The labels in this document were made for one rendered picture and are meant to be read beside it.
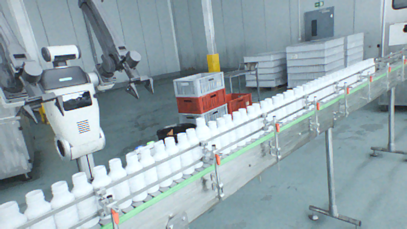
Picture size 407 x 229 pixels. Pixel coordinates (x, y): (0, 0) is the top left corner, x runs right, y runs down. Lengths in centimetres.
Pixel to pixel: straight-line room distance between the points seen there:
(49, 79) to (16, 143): 303
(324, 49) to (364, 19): 404
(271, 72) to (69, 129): 719
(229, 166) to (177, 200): 31
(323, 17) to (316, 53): 431
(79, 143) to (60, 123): 14
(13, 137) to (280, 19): 1033
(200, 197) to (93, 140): 75
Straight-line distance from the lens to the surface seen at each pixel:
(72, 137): 169
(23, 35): 888
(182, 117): 390
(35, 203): 96
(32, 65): 136
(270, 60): 840
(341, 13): 1175
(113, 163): 103
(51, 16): 1391
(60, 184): 99
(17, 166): 478
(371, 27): 1147
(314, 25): 1205
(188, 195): 120
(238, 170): 141
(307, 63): 783
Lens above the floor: 150
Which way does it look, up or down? 13 degrees down
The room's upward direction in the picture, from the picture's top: 8 degrees counter-clockwise
